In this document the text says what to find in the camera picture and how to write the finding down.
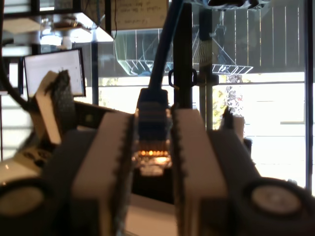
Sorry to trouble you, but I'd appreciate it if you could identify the blue network cable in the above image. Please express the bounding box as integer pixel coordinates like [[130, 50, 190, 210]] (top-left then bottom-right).
[[132, 0, 184, 177]]

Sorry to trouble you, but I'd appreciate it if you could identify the computer monitor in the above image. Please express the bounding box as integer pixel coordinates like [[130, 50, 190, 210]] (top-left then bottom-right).
[[23, 47, 87, 98]]

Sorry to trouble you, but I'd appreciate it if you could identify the black pole with clip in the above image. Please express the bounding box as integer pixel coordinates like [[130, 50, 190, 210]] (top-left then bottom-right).
[[168, 2, 198, 111]]

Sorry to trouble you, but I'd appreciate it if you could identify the handwritten paper note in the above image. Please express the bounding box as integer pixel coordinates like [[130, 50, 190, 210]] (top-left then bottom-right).
[[110, 0, 170, 32]]

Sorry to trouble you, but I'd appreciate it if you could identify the white wire drying rack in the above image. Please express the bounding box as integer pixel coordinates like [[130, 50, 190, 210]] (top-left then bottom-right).
[[114, 29, 254, 77]]

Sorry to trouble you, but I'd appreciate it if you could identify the black frame shelf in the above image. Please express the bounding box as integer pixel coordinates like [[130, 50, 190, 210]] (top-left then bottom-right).
[[0, 0, 116, 59]]

